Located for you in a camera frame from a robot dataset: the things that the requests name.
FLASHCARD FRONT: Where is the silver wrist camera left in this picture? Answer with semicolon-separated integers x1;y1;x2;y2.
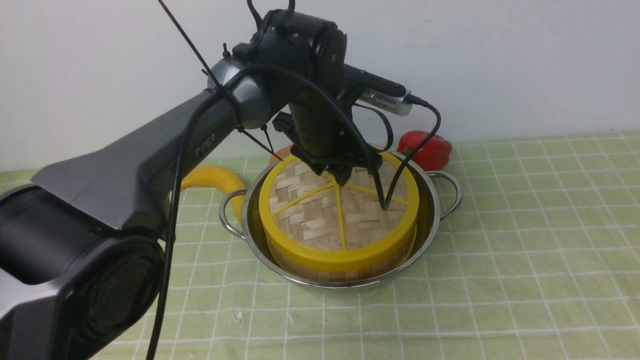
343;64;413;117

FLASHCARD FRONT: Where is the yellow banana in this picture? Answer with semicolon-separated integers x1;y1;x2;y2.
180;165;246;195

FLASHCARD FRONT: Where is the orange fruit behind pot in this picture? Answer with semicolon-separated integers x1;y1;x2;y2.
269;144;293;164

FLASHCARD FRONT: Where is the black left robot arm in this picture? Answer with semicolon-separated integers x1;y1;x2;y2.
1;7;381;360

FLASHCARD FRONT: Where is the stainless steel pot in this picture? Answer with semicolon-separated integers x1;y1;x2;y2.
218;162;464;292

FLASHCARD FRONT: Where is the black camera cable left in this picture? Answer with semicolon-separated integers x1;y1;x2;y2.
350;95;443;211

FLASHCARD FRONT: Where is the woven bamboo steamer lid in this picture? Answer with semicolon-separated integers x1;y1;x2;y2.
258;152;420;273

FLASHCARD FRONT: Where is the green checkered tablecloth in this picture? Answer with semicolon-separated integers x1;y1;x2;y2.
0;131;640;360

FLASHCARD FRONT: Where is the bamboo steamer basket yellow rim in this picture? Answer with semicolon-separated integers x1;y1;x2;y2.
265;221;418;284

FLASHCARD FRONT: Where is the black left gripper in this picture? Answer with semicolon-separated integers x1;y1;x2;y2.
272;98;382;187

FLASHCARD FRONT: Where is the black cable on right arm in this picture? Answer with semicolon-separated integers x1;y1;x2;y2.
145;62;381;360

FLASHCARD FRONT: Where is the red bell pepper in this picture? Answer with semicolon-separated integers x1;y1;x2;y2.
396;130;453;171

